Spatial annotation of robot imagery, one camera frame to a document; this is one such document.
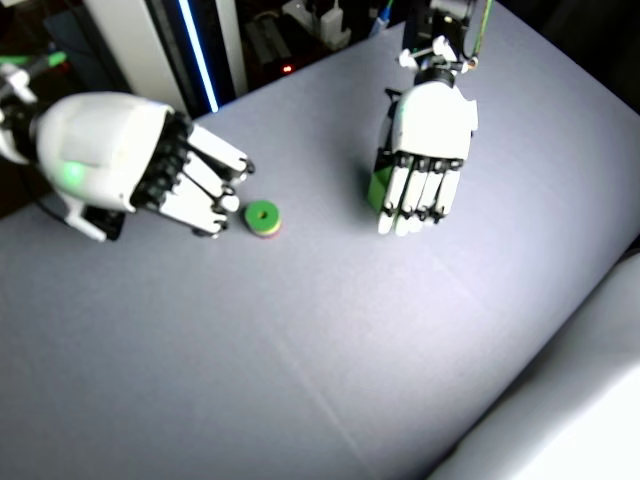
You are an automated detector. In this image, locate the green yellow red ring stack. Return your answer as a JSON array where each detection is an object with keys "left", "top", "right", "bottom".
[{"left": 243, "top": 199, "right": 285, "bottom": 240}]

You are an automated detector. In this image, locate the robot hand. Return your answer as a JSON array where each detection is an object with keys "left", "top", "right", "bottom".
[
  {"left": 35, "top": 91, "right": 257, "bottom": 237},
  {"left": 375, "top": 82, "right": 480, "bottom": 237}
]

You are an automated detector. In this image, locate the white power adapter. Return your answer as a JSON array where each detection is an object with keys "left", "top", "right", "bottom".
[{"left": 319, "top": 0, "right": 352, "bottom": 50}]

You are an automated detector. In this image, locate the grey table cloth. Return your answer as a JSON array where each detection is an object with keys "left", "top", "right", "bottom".
[{"left": 0, "top": 19, "right": 640, "bottom": 480}]

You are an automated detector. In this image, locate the white column with blue light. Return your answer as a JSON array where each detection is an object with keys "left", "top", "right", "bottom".
[{"left": 82, "top": 0, "right": 250, "bottom": 115}]

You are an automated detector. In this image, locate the black box with red light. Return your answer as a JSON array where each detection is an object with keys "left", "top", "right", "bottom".
[{"left": 247, "top": 9, "right": 326, "bottom": 81}]

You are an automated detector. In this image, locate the white curved panel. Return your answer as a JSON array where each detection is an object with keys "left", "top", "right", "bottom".
[{"left": 427, "top": 249, "right": 640, "bottom": 480}]

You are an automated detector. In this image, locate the green toy block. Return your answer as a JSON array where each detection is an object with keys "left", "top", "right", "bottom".
[{"left": 366, "top": 164, "right": 397, "bottom": 215}]

